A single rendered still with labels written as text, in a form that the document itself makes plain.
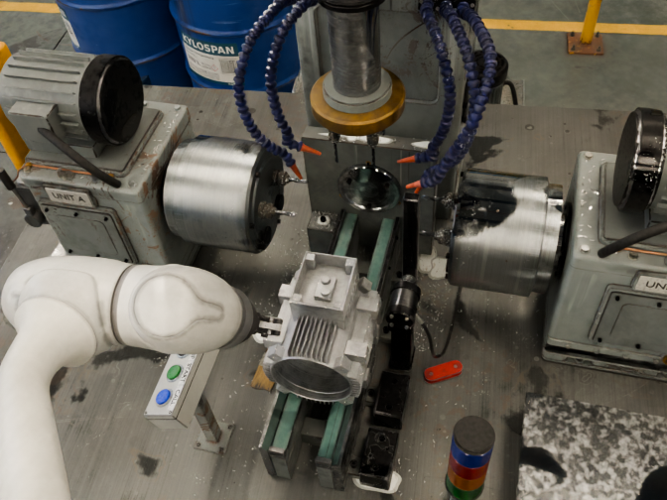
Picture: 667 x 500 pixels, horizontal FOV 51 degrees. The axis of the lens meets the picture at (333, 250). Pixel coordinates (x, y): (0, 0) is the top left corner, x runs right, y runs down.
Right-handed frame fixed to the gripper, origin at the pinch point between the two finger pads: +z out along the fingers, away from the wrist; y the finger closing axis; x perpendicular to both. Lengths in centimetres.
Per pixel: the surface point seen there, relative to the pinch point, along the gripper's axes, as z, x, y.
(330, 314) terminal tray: 10.5, -3.9, -8.4
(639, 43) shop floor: 238, -172, -93
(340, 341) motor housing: 13.2, 0.4, -10.7
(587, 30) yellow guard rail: 226, -170, -66
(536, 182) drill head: 26, -37, -41
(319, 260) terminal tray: 16.2, -14.0, -3.3
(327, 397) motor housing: 22.5, 11.4, -8.3
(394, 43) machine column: 22, -61, -9
